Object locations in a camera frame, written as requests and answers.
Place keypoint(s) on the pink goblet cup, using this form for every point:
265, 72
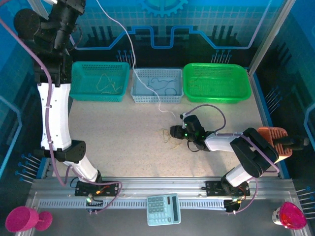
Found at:
19, 218

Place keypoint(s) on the teal plastic basket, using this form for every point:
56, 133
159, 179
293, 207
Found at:
115, 71

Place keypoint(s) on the light blue plastic basket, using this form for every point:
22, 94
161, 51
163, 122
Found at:
157, 98

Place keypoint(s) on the orange ribbed plastic object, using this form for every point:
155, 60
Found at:
275, 134

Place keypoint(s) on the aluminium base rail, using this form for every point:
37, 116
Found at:
162, 185

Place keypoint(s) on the bright green plastic basket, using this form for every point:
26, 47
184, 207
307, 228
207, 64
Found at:
221, 81

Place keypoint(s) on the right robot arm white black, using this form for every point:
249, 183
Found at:
219, 142

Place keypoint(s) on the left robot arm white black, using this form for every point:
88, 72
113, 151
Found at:
55, 110

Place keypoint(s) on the light blue calculator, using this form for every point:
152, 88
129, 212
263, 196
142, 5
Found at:
160, 211

